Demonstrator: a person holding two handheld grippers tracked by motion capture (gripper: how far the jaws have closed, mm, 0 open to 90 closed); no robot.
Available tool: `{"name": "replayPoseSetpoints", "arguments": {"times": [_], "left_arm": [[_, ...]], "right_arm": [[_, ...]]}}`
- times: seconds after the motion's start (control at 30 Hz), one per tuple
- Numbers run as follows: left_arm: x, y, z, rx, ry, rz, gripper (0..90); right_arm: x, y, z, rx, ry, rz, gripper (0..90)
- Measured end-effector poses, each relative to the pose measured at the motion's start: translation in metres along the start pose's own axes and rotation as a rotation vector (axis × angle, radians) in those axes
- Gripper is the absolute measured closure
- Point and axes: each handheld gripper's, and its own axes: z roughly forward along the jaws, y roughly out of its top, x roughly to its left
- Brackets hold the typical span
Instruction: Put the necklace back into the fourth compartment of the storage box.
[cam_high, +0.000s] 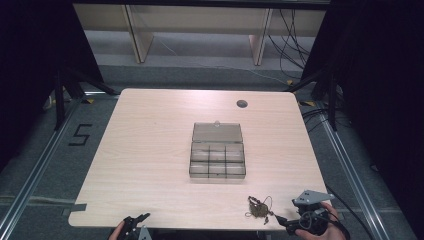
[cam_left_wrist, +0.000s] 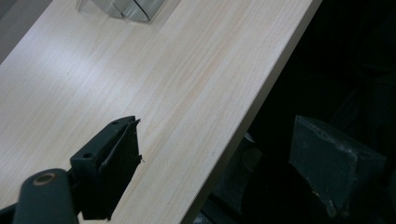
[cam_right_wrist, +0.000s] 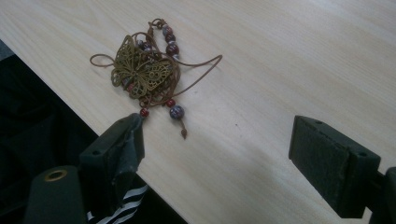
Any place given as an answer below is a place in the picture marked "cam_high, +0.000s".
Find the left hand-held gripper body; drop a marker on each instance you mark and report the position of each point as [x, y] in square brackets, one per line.
[138, 233]

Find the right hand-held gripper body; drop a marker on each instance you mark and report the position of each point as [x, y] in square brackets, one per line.
[311, 208]

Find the clear plastic compartment box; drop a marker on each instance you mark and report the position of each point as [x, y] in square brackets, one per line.
[216, 156]

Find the person's left hand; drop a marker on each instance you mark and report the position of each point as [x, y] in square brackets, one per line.
[115, 234]

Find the person's right hand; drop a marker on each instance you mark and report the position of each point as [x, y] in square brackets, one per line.
[328, 230]

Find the grey tape strip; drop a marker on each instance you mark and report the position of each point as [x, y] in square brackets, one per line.
[75, 209]

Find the yellow black tape marker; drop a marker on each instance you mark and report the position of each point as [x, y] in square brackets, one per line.
[289, 82]
[88, 100]
[307, 103]

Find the black metal stand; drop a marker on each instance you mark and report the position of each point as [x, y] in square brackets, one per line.
[70, 88]
[325, 90]

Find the black curtain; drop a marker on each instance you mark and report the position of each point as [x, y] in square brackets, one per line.
[36, 60]
[383, 83]

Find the light wooden shelf unit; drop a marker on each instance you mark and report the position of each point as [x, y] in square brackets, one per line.
[200, 30]

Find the aluminium floor rail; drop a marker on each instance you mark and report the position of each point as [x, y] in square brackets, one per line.
[356, 180]
[36, 170]

